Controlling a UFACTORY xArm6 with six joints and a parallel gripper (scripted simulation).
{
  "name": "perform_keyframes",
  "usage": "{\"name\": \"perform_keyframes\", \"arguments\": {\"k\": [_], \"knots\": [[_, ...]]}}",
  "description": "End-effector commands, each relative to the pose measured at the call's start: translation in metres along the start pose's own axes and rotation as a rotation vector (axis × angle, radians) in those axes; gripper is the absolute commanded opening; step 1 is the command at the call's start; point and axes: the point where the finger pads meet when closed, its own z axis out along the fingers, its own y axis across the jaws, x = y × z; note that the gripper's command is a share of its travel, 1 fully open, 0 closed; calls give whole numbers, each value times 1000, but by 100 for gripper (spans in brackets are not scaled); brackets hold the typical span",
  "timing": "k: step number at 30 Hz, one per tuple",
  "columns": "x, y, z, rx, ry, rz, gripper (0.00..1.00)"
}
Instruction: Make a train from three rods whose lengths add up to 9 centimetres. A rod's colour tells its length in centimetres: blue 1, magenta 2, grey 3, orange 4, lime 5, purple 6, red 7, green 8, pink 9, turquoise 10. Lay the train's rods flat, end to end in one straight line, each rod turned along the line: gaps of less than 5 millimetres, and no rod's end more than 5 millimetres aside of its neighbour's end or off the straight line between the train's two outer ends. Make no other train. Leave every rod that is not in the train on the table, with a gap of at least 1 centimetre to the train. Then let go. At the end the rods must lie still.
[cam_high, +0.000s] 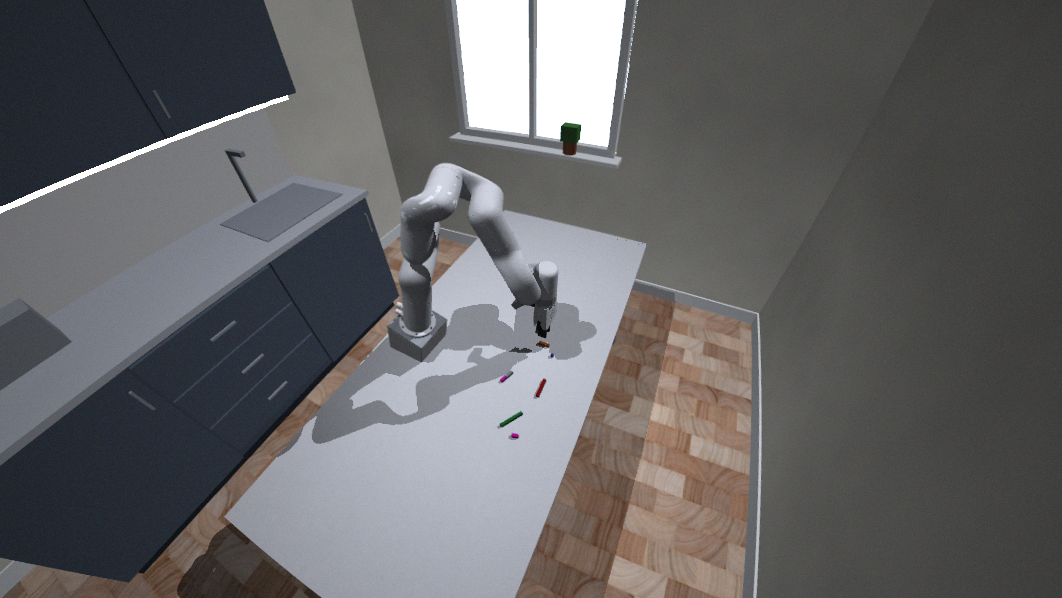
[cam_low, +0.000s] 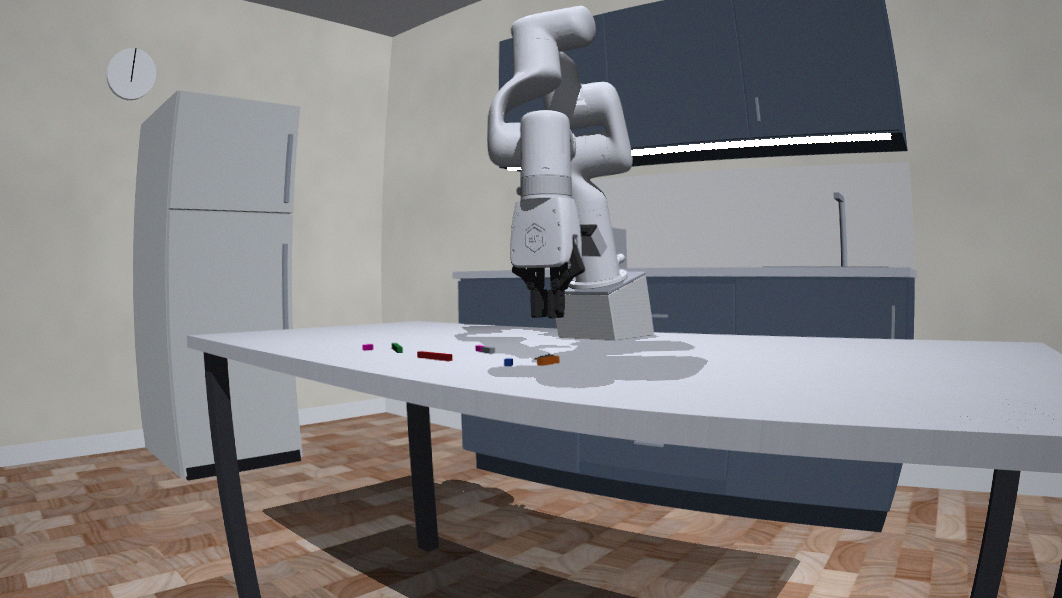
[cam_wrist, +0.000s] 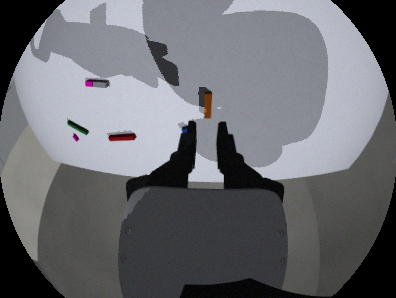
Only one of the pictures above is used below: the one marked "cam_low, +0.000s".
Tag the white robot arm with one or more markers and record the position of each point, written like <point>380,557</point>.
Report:
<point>542,144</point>

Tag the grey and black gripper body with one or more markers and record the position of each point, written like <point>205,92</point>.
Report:
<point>538,231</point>

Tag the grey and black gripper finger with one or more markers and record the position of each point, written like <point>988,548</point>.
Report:
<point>536,285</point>
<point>560,277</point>

